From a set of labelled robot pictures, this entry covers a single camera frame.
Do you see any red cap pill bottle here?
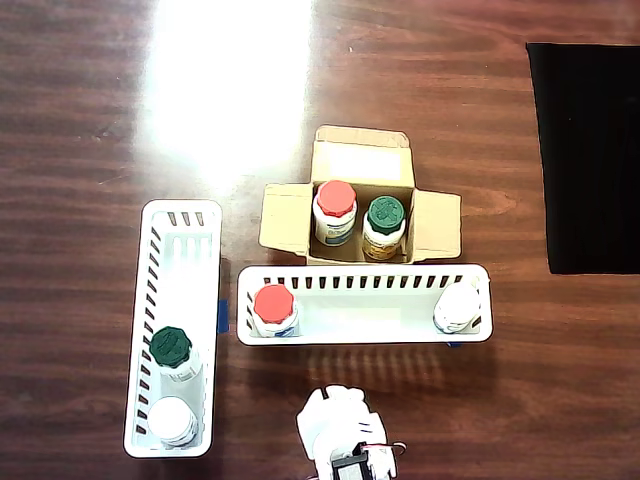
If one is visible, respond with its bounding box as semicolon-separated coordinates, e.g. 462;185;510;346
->
311;179;360;248
249;283;302;339

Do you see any green cap pill bottle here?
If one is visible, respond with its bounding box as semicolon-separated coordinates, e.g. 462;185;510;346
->
361;195;408;262
148;326;202;384

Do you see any white basket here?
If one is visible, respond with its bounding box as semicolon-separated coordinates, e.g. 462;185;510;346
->
235;263;495;347
122;198;224;459

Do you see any brown cardboard box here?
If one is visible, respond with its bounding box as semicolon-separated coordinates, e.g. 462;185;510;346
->
257;124;464;266

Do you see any white cap pill bottle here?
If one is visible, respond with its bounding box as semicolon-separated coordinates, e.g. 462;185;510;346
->
147;395;200;448
432;284;484;335

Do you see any black mat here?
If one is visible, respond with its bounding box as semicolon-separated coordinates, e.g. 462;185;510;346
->
525;42;640;275

